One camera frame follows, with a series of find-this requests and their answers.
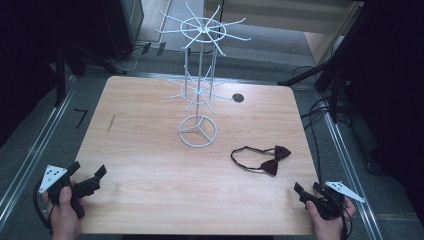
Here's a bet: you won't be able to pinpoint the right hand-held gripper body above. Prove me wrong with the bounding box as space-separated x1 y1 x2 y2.
299 180 366 221

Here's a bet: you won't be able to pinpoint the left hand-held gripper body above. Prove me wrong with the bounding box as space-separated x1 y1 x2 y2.
38 164 102 220

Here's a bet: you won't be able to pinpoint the dark red bow tie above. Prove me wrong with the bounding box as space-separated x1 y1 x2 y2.
230 145 292 177

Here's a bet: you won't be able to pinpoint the white wire display rack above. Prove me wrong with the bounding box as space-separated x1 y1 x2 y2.
155 2 252 149

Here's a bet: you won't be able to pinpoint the person's right hand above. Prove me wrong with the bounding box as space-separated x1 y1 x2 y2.
305 196 357 240

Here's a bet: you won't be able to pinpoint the person's left hand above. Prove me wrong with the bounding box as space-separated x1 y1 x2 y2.
41 186 88 240

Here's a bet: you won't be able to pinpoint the black metal stand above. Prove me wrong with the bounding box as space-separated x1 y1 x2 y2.
277 13 364 123
49 36 128 108

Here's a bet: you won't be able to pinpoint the dark cabinet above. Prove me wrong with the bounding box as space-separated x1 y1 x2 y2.
99 0 145 59

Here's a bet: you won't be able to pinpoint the metal floor rail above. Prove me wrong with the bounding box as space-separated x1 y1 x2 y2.
319 99 384 240
0 75 77 231

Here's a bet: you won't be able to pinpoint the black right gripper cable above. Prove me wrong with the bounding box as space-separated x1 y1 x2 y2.
338 199 353 240

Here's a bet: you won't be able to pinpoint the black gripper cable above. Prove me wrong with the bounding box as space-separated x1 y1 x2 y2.
32 181 53 231
338 199 353 240

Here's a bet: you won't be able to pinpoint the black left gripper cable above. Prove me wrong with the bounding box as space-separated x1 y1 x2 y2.
32 181 53 231

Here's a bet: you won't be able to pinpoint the black floor cables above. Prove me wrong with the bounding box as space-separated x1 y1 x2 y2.
291 65 354 183

